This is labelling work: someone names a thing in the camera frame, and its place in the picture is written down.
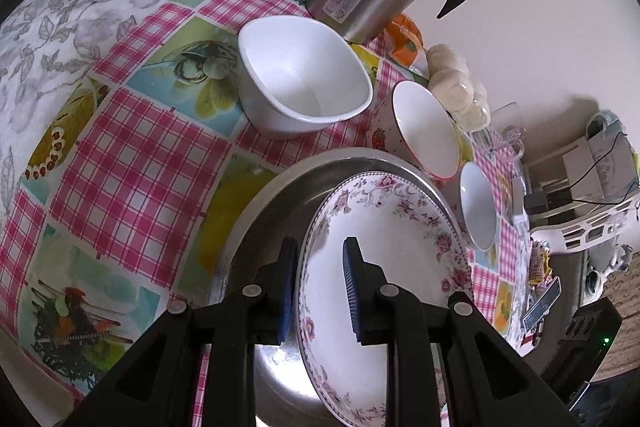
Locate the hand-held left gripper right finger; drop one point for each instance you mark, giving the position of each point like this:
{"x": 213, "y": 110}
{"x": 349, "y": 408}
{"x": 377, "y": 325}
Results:
{"x": 352, "y": 294}

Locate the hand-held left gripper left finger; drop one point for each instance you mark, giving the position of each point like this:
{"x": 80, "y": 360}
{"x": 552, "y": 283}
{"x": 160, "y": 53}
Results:
{"x": 287, "y": 289}

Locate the stainless steel plate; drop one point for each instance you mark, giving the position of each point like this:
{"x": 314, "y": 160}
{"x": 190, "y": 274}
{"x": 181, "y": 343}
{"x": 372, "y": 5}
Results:
{"x": 280, "y": 217}

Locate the floral rim plate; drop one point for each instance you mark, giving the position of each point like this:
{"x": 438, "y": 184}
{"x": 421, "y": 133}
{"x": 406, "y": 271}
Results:
{"x": 390, "y": 227}

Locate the strawberry print bowl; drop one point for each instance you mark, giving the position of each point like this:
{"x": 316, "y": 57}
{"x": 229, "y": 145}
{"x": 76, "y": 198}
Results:
{"x": 425, "y": 127}

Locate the white square bowl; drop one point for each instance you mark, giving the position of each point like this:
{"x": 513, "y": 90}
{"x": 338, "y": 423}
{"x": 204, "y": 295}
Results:
{"x": 300, "y": 72}

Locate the small cartoon print bowl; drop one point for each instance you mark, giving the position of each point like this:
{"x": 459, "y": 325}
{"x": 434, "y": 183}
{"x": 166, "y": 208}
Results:
{"x": 477, "y": 207}

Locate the yellow snack packet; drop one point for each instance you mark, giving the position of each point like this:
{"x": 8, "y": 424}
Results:
{"x": 540, "y": 264}

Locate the smartphone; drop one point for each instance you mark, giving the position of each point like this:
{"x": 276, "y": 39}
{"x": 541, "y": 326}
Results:
{"x": 542, "y": 304}

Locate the pink checkered tablecloth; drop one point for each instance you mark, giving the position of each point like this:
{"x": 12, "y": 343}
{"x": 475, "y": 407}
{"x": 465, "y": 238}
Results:
{"x": 150, "y": 132}

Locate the black charger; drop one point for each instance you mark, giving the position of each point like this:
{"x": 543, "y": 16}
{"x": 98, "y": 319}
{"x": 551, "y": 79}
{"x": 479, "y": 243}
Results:
{"x": 547, "y": 201}

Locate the clear glass mug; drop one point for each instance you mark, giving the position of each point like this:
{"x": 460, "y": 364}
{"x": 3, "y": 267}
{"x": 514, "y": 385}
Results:
{"x": 505, "y": 127}

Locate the black box with green light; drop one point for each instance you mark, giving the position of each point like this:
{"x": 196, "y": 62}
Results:
{"x": 585, "y": 337}

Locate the white chair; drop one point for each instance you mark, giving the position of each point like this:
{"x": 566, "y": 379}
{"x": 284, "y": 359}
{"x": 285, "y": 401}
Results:
{"x": 590, "y": 232}

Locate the bag of steamed buns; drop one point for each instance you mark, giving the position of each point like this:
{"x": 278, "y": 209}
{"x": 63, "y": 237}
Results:
{"x": 450, "y": 67}

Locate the orange snack packet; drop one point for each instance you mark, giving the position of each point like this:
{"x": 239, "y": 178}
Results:
{"x": 405, "y": 42}

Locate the floral chair back cover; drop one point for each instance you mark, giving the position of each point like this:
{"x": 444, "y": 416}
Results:
{"x": 612, "y": 157}

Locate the grey floral cloth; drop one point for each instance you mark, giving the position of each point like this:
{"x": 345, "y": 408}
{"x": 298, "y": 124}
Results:
{"x": 50, "y": 37}

